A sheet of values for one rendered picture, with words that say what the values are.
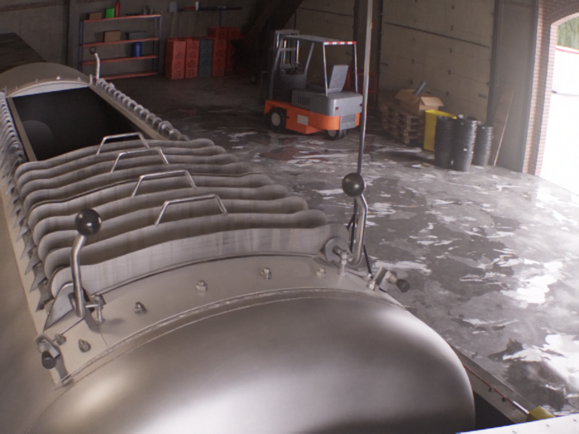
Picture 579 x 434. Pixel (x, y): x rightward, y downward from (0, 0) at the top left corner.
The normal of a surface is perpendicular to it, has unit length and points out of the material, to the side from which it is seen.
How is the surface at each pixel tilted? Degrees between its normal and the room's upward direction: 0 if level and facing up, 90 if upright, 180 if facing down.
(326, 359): 52
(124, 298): 17
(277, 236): 90
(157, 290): 11
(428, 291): 0
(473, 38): 90
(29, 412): 42
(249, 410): 65
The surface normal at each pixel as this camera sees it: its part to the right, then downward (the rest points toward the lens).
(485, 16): -0.88, 0.14
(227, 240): 0.47, 0.36
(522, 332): 0.05, -0.92
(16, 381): -0.55, -0.58
